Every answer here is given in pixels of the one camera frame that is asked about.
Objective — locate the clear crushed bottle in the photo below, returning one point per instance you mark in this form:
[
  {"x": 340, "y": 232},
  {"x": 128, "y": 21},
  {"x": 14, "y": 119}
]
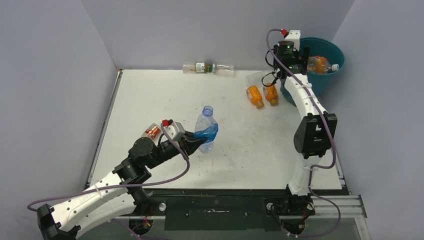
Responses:
[{"x": 255, "y": 79}]

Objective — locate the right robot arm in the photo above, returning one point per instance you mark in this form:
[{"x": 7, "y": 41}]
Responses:
[{"x": 315, "y": 133}]

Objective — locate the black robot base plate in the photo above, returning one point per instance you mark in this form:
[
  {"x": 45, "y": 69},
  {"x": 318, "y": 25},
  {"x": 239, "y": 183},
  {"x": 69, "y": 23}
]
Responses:
[{"x": 223, "y": 209}]

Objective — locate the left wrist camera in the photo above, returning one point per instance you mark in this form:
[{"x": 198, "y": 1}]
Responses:
[{"x": 172, "y": 130}]

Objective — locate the clear bottle at wall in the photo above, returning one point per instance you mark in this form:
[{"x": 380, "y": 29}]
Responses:
[{"x": 223, "y": 69}]

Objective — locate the aluminium frame rail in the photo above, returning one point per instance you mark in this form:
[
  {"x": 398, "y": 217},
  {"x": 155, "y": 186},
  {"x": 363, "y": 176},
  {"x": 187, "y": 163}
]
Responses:
[{"x": 350, "y": 206}]

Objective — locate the crushed blue label bottle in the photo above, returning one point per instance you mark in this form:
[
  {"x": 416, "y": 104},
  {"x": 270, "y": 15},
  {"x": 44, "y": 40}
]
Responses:
[{"x": 206, "y": 127}]

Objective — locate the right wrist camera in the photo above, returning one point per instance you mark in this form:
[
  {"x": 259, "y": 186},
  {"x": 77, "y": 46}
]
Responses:
[{"x": 294, "y": 36}]

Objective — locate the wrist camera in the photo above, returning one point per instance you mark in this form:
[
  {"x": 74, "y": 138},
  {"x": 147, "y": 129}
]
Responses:
[
  {"x": 294, "y": 36},
  {"x": 172, "y": 130}
]

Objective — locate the clear bottle red label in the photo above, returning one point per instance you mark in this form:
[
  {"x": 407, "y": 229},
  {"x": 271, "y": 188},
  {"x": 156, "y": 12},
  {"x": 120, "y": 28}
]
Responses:
[{"x": 152, "y": 132}]

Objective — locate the small orange juice bottle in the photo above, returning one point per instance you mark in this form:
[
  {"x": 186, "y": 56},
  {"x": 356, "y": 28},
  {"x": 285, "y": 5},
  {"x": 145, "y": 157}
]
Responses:
[
  {"x": 271, "y": 95},
  {"x": 255, "y": 96}
]

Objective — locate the clear bottle green label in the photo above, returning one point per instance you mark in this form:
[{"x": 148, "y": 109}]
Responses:
[{"x": 198, "y": 67}]

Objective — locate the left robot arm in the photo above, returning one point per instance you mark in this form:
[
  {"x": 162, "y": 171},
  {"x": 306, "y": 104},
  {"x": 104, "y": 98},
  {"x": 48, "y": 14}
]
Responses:
[{"x": 119, "y": 193}]

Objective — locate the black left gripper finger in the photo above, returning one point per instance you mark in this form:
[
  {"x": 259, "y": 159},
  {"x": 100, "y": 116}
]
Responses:
[
  {"x": 190, "y": 145},
  {"x": 190, "y": 136}
]

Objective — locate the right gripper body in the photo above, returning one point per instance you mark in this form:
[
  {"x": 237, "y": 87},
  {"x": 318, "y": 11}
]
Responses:
[{"x": 302, "y": 62}]

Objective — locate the large orange label bottle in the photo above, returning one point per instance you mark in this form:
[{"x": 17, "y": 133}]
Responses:
[{"x": 321, "y": 65}]

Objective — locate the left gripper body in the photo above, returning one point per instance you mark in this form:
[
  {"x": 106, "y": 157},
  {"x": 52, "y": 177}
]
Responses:
[{"x": 165, "y": 152}]

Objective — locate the teal plastic bin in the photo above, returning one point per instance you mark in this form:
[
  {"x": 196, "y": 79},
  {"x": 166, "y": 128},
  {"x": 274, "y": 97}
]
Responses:
[{"x": 317, "y": 47}]

